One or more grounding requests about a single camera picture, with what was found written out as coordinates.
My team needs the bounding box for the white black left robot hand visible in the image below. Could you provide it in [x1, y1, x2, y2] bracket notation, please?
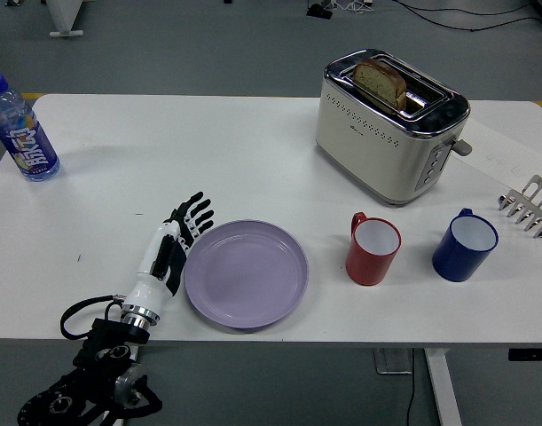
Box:
[120, 191, 215, 320]

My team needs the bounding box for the purple plate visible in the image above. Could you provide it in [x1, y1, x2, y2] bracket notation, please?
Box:
[184, 218, 310, 330]

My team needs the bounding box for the blue-capped drink bottle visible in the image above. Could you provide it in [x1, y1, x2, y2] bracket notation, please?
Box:
[0, 72, 61, 183]

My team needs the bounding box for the red mug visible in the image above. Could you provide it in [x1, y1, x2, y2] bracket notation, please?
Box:
[345, 211, 403, 288]

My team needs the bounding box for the cream silver toaster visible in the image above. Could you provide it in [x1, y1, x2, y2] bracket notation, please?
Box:
[314, 47, 474, 206]

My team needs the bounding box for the white furniture foot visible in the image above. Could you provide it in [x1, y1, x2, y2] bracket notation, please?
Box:
[47, 0, 90, 38]

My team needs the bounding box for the bread slice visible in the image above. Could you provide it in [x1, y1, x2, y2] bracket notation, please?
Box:
[352, 59, 408, 112]

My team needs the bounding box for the black floor device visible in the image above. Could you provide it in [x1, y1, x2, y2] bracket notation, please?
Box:
[305, 3, 334, 20]

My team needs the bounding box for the blue mug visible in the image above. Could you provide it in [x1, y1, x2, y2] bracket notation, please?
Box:
[431, 208, 499, 283]

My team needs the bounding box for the white paper sheet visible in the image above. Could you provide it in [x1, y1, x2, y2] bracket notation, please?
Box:
[452, 115, 542, 193]

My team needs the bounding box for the silver metal toast rack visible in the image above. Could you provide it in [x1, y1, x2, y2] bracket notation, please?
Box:
[496, 174, 542, 241]

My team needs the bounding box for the black table control panel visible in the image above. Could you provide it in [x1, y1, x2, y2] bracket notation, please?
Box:
[507, 348, 542, 362]

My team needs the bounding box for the black floor cable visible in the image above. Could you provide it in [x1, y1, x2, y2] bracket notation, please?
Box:
[397, 0, 542, 33]

